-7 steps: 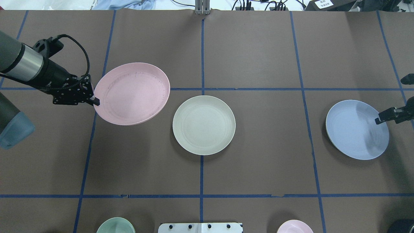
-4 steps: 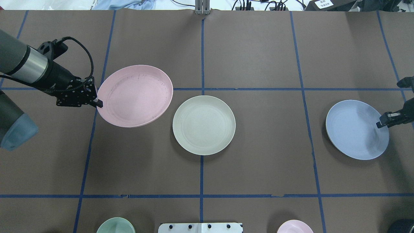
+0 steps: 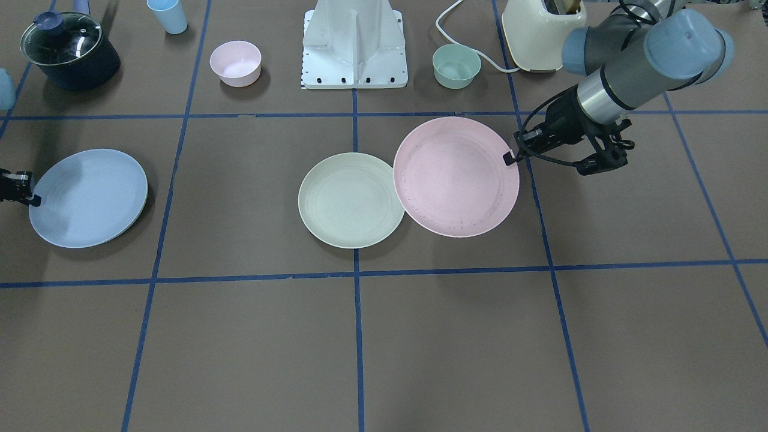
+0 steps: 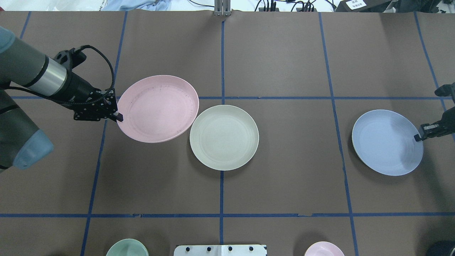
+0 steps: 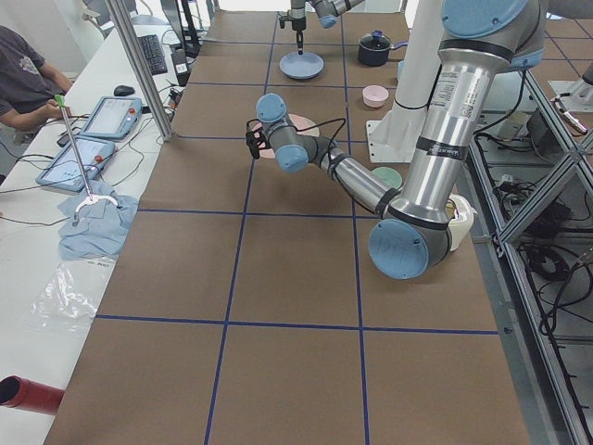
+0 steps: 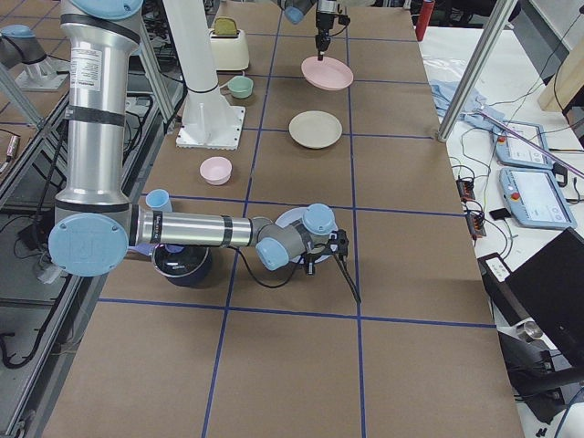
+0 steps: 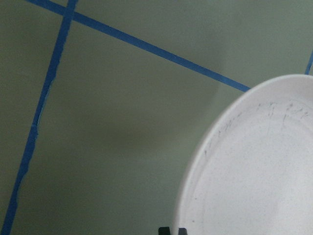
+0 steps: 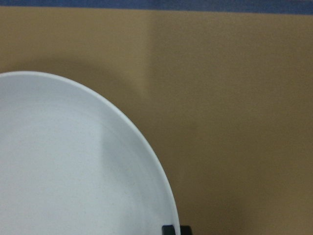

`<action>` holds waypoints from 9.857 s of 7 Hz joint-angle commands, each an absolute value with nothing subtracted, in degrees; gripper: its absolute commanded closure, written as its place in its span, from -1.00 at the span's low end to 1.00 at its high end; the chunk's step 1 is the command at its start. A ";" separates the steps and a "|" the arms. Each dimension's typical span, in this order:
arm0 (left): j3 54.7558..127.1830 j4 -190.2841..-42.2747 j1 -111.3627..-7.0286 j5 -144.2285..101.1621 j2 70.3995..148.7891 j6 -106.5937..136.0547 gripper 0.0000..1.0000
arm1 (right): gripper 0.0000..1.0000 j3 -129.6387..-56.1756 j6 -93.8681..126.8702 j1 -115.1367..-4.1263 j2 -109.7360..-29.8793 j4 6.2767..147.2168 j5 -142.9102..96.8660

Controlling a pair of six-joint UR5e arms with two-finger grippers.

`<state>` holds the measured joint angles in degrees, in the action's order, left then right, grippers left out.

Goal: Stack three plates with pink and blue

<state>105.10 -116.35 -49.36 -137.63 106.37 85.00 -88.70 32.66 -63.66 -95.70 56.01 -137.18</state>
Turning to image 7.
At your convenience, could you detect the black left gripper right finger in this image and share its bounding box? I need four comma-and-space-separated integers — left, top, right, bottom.
178, 228, 187, 235

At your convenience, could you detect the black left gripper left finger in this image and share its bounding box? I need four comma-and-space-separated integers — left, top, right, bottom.
158, 227, 170, 235

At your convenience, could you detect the pink plate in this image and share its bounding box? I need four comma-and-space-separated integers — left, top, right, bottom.
172, 74, 313, 235

